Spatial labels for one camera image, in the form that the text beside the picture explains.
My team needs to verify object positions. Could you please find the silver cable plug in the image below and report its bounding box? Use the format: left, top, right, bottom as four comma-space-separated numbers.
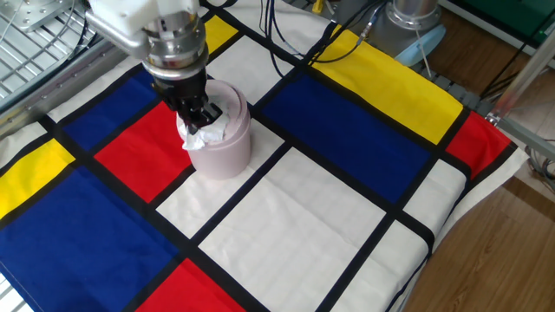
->
354, 19, 376, 47

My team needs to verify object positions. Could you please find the Mondrian colour-block tablecloth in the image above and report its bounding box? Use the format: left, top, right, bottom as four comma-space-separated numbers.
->
0, 0, 531, 312

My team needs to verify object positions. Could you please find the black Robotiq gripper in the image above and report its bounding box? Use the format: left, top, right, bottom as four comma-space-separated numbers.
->
150, 68, 225, 136

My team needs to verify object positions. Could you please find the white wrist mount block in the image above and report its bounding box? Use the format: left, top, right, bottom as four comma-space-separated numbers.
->
84, 0, 201, 60

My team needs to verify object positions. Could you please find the grey cable bundle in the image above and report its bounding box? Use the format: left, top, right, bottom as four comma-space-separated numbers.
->
523, 138, 555, 194

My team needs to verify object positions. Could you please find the aluminium frame beam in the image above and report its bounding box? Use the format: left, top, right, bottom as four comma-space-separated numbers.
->
497, 115, 555, 162

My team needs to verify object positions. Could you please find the white tissue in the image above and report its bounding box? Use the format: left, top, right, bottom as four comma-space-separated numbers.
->
180, 97, 232, 152

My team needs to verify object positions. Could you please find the silver perforated mounting plate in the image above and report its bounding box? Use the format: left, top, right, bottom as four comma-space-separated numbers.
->
0, 0, 75, 34

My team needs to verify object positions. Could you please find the black cable bundle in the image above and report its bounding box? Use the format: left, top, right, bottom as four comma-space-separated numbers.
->
258, 0, 391, 78

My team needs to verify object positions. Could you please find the aluminium frame post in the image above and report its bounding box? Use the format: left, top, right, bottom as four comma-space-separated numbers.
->
485, 37, 555, 127

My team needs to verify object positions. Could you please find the pink swing-lid trash can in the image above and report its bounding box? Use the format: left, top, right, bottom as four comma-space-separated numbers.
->
175, 79, 252, 181

